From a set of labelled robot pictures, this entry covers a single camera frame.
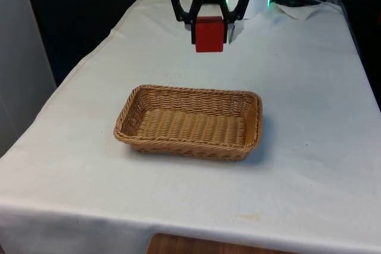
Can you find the red cube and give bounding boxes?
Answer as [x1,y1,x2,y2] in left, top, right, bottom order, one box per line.
[195,15,225,54]

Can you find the wicker basket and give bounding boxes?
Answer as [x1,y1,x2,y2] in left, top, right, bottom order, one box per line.
[113,84,264,162]

